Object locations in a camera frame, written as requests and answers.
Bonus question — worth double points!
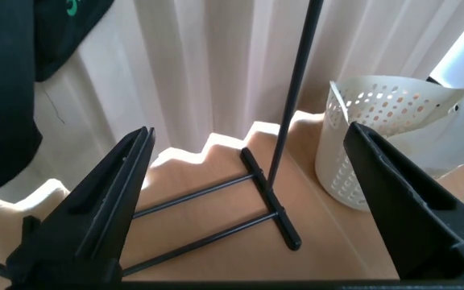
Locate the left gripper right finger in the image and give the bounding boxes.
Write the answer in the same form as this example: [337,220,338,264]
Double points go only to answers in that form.
[342,119,464,281]

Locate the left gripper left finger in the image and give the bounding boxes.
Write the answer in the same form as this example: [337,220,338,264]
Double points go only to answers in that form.
[6,126,158,284]

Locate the black shorts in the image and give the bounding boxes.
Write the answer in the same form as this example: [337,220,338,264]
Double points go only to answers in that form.
[0,0,116,204]

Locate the white laundry basket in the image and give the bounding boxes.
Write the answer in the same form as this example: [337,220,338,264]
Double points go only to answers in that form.
[313,74,464,213]

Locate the black clothes rack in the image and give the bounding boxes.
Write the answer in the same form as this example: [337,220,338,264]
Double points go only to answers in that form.
[0,0,325,280]

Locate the beige curtain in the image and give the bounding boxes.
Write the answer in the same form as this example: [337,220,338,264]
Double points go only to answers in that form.
[0,0,464,205]

